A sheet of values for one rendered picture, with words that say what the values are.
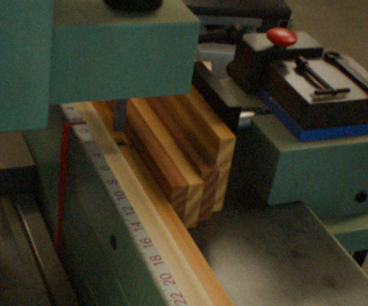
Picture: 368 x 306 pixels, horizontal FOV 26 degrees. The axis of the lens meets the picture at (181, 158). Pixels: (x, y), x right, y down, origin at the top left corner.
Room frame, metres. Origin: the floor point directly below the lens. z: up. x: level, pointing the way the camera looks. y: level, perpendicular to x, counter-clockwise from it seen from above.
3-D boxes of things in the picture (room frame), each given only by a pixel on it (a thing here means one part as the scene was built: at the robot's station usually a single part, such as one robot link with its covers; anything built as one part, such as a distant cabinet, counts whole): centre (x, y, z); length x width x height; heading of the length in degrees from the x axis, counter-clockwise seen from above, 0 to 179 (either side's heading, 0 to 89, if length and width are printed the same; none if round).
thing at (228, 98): (0.67, -0.05, 0.95); 0.09 x 0.07 x 0.09; 28
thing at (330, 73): (0.71, -0.11, 0.99); 0.13 x 0.11 x 0.06; 28
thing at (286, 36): (0.73, -0.08, 1.02); 0.03 x 0.03 x 0.01
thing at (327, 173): (0.70, -0.11, 0.92); 0.15 x 0.13 x 0.09; 28
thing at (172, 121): (0.66, 0.02, 0.93); 0.19 x 0.02 x 0.05; 28
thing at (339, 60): (0.70, -0.15, 1.00); 0.10 x 0.02 x 0.01; 28
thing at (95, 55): (0.62, 0.08, 1.03); 0.14 x 0.07 x 0.09; 118
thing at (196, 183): (0.64, 0.03, 0.92); 0.19 x 0.02 x 0.05; 28
